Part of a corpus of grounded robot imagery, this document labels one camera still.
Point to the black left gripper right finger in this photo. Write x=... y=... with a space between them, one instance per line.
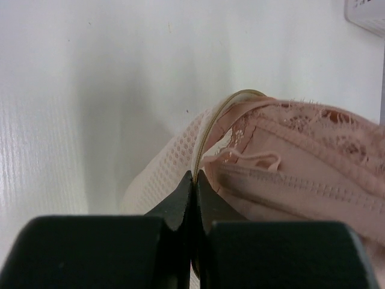
x=233 y=252

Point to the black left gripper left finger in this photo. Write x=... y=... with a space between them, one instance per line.
x=147 y=251

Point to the cream mesh laundry bag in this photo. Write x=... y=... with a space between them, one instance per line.
x=162 y=175

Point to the pink bra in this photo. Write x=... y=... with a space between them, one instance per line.
x=288 y=160

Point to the white plastic basket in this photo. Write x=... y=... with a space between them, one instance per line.
x=367 y=14

